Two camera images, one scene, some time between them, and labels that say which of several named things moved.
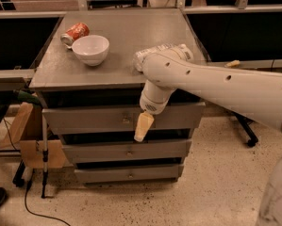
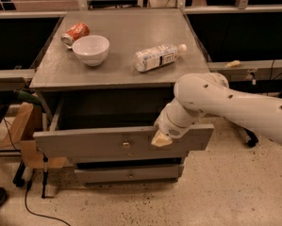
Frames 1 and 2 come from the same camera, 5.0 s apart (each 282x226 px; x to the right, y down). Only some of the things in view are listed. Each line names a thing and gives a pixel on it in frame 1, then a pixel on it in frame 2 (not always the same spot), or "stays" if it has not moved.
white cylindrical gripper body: (149, 105) → (171, 128)
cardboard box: (26, 134) stays
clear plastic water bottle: (138, 56) stays
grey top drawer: (120, 119) → (127, 141)
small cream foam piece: (232, 63) stays
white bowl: (91, 50) stays
